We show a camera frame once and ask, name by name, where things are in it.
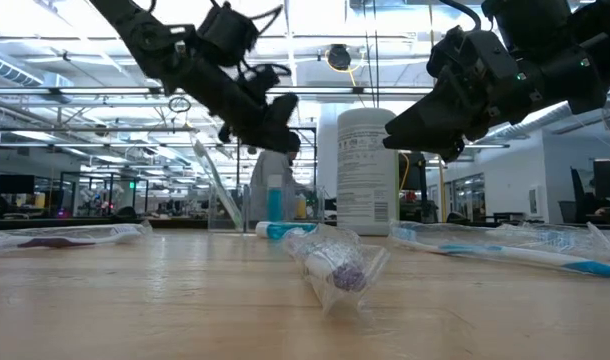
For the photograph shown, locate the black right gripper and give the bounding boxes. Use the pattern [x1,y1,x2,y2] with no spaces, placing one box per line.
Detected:
[383,68,542,163]

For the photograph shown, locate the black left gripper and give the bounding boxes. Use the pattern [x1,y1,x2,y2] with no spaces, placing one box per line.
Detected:
[158,52,301,154]

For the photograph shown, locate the clear plastic cup holder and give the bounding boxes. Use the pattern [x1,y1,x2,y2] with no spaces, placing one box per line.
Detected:
[190,133,245,232]

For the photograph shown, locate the blue toothbrush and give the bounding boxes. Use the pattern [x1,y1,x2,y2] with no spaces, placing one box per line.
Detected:
[388,219,610,280]

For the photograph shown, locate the purple toothbrush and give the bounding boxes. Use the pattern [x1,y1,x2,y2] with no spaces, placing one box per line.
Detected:
[0,222,153,259]
[280,223,392,318]

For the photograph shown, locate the person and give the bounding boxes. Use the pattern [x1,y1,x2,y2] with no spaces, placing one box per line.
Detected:
[248,130,309,222]

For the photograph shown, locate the white wipes canister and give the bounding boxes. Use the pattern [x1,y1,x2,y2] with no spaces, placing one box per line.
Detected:
[336,107,401,237]

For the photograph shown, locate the black ceiling fixture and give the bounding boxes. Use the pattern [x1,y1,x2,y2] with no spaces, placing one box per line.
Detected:
[326,43,353,72]

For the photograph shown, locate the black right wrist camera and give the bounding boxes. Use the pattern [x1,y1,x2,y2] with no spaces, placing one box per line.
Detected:
[427,25,510,82]

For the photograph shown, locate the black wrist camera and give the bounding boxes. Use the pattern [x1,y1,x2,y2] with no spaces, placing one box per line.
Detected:
[427,25,510,82]
[194,1,262,69]

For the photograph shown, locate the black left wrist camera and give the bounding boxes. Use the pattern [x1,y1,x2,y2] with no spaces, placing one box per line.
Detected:
[194,1,262,69]

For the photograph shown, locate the background robot station frame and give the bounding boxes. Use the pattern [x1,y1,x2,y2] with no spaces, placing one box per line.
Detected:
[58,170,150,218]

